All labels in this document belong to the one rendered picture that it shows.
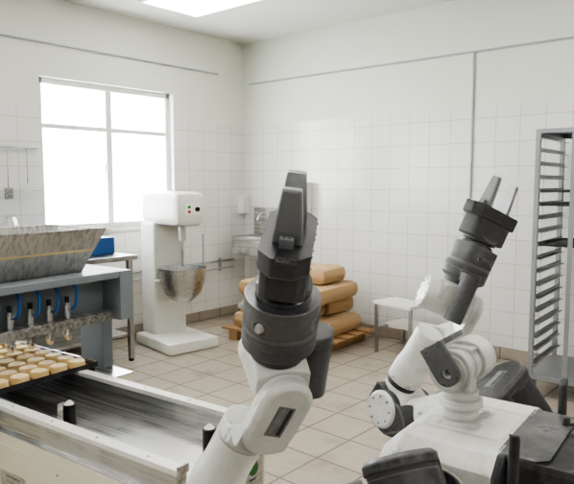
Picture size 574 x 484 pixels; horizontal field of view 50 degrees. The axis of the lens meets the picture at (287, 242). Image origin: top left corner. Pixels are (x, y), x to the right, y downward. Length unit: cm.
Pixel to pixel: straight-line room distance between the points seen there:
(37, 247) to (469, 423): 134
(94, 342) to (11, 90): 360
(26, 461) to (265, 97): 563
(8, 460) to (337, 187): 490
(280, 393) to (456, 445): 28
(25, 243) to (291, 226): 133
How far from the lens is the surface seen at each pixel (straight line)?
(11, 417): 174
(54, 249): 195
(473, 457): 89
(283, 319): 67
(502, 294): 546
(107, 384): 189
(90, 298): 210
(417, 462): 78
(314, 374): 77
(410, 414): 130
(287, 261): 61
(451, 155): 559
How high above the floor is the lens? 146
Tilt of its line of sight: 5 degrees down
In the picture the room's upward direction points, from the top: straight up
